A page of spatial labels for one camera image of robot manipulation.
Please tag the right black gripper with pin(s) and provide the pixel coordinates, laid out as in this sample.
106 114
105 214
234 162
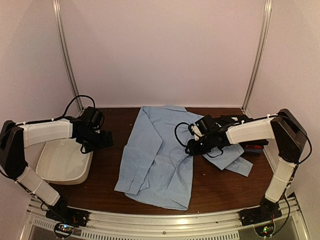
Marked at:
194 150

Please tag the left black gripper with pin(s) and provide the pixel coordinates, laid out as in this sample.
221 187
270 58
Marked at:
104 143

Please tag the light blue long sleeve shirt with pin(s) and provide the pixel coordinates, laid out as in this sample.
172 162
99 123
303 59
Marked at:
154 168

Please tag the white plastic tub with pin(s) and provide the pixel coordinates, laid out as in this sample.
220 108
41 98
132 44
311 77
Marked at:
61 162

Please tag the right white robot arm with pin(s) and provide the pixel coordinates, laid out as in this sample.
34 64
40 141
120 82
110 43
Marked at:
283 128

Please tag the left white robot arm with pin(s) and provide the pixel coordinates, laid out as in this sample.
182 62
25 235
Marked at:
17 138

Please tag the folded blue checked shirt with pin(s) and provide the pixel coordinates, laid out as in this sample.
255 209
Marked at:
253 150

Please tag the folded black shirt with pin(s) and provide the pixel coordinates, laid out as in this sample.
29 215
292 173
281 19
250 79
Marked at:
224 120

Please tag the left circuit board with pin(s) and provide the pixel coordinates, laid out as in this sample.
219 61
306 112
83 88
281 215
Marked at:
63 230

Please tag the circuit board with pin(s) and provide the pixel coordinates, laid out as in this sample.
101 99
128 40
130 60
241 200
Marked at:
63 230
264 230

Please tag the right circuit board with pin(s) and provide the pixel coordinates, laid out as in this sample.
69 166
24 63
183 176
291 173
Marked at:
264 230

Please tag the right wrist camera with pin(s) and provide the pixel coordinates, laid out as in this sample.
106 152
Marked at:
194 130

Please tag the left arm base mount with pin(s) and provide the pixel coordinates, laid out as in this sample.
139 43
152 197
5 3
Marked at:
63 213

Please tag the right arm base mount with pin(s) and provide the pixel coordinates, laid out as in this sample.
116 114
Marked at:
266 211

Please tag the left aluminium frame post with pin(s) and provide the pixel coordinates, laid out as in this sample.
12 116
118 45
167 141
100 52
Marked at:
64 47

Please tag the aluminium frame post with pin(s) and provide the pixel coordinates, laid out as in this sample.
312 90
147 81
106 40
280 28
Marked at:
64 47
264 31

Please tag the right aluminium frame post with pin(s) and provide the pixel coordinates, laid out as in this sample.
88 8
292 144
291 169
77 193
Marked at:
264 31

